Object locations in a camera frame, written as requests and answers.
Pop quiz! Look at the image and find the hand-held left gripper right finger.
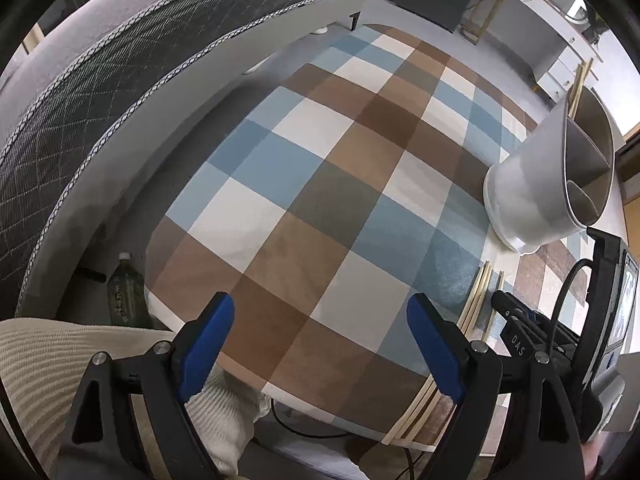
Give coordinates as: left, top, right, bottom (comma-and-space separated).
406, 293, 587, 480

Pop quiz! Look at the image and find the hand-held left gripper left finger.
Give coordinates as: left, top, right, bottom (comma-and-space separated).
54, 292, 236, 480

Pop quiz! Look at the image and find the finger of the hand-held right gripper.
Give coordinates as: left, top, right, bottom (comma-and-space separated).
492, 290, 581, 376

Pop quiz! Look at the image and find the bundle of wooden chopsticks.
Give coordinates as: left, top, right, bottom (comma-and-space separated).
380, 259, 507, 447

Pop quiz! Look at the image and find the white grey utensil holder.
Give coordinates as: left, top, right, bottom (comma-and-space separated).
482, 87, 617, 255

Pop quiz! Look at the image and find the green drink bottle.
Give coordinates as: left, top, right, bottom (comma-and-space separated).
106, 252, 151, 328

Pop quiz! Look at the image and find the cream ribbed knit clothing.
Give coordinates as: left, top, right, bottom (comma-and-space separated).
0, 317, 271, 480

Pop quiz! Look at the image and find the checkered tablecloth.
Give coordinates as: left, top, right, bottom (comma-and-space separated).
144, 24, 626, 461

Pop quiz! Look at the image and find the dark quilted mattress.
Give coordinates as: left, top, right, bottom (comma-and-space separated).
0, 0, 366, 311

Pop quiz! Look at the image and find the white dresser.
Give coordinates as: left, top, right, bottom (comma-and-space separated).
465, 0, 626, 111

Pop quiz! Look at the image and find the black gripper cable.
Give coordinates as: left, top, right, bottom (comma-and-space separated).
550, 259, 596, 356

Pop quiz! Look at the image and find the black floor cable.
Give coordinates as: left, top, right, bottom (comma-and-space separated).
270, 400, 416, 480

